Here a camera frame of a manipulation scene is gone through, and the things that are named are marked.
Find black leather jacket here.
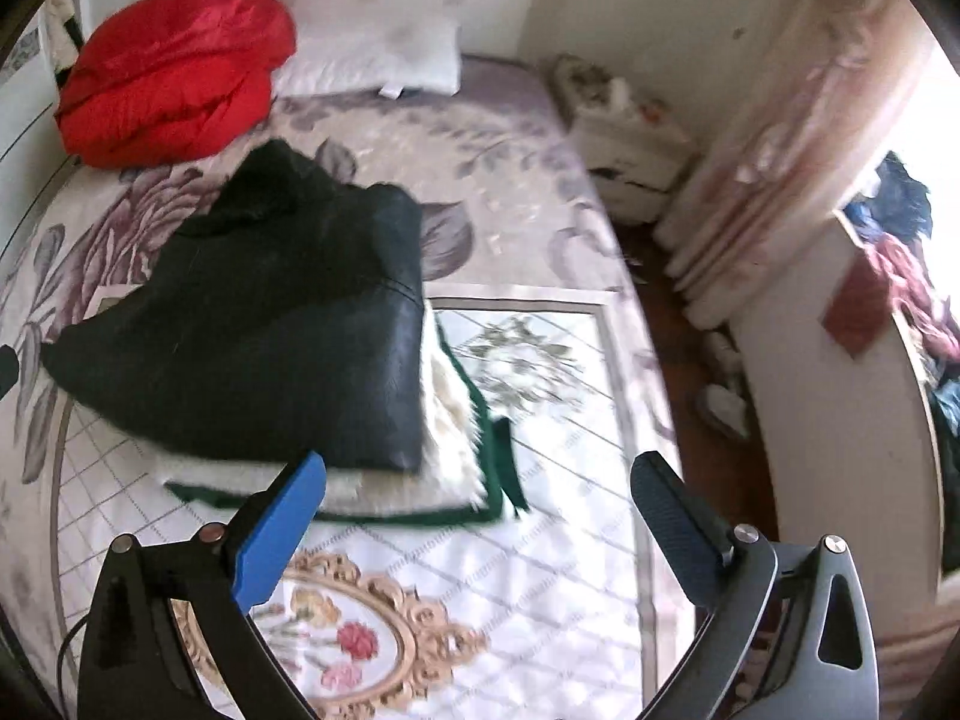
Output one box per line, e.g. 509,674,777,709
41,140,425,473

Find clothes pile by window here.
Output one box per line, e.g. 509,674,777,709
822,153,958,574

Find white patterned bed mat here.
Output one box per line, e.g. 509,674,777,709
47,283,677,720

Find green and cream fleece garment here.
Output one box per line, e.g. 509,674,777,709
142,307,529,527

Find white bedside table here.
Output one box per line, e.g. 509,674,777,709
553,55,697,223

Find floral bed sheet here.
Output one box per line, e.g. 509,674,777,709
0,55,680,616

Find red quilt bundle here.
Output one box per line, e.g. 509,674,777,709
55,0,296,169

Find pink curtain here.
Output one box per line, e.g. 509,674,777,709
654,0,929,330

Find white pillow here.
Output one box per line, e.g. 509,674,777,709
272,15,462,99

